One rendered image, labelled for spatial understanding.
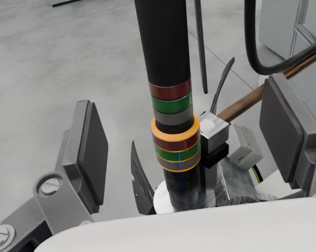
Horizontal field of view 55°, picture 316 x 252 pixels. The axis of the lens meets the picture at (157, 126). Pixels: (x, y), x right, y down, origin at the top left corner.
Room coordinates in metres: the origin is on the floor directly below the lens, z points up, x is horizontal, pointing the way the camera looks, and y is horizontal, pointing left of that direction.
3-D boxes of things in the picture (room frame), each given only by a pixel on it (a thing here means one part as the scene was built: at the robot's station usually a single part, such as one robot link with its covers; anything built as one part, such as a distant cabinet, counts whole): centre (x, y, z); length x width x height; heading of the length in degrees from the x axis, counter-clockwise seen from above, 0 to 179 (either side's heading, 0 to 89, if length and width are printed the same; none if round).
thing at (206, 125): (0.22, -0.05, 1.52); 0.02 x 0.02 x 0.02; 32
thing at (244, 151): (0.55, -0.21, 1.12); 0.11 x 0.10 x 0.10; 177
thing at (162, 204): (0.20, -0.02, 1.48); 0.09 x 0.07 x 0.10; 122
